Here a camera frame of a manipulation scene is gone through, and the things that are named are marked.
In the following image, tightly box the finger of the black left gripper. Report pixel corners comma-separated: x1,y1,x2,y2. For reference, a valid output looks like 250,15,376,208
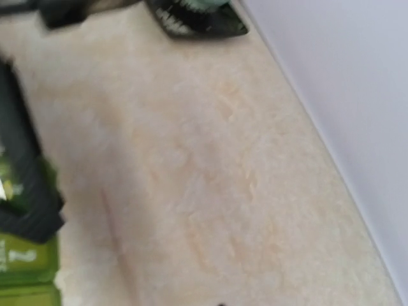
1,60,64,242

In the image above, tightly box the green pill organizer box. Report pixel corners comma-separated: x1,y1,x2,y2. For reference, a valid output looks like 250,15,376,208
1,152,61,305

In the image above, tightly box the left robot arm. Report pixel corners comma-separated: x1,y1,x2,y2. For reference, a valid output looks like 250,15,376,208
1,1,135,244

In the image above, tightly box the black patterned tray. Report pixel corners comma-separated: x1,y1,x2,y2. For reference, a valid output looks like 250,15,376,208
145,0,249,40

